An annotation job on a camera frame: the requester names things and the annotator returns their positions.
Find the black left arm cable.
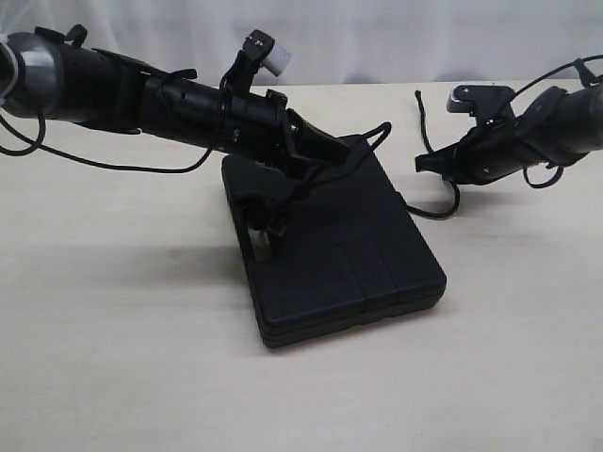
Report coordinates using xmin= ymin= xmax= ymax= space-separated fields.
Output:
xmin=0 ymin=107 xmax=218 ymax=174

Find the black plastic case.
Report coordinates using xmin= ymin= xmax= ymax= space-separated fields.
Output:
xmin=221 ymin=155 xmax=447 ymax=348

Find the white curtain backdrop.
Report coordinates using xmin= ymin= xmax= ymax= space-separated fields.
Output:
xmin=1 ymin=1 xmax=602 ymax=85

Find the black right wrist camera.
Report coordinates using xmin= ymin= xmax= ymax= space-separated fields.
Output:
xmin=447 ymin=85 xmax=515 ymax=125

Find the white zip tie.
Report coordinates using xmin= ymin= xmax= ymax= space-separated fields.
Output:
xmin=1 ymin=34 xmax=20 ymax=105

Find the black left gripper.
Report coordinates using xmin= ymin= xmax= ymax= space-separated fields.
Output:
xmin=225 ymin=89 xmax=351 ymax=221

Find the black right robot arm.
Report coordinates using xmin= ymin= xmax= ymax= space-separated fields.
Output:
xmin=415 ymin=84 xmax=602 ymax=186

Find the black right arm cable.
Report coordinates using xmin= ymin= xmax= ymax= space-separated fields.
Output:
xmin=508 ymin=54 xmax=603 ymax=189

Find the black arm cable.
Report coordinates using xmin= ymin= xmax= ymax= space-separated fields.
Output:
xmin=0 ymin=107 xmax=218 ymax=174
xmin=508 ymin=54 xmax=603 ymax=189

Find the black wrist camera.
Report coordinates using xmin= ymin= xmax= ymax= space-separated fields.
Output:
xmin=220 ymin=29 xmax=291 ymax=95
xmin=447 ymin=85 xmax=515 ymax=125

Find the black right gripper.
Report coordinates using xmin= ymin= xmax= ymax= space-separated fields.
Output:
xmin=415 ymin=122 xmax=528 ymax=186

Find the black cord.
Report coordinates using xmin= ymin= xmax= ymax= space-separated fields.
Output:
xmin=263 ymin=89 xmax=463 ymax=236

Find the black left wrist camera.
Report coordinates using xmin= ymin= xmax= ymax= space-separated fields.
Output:
xmin=220 ymin=29 xmax=291 ymax=95

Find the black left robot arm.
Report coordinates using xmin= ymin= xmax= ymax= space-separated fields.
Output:
xmin=1 ymin=25 xmax=351 ymax=182

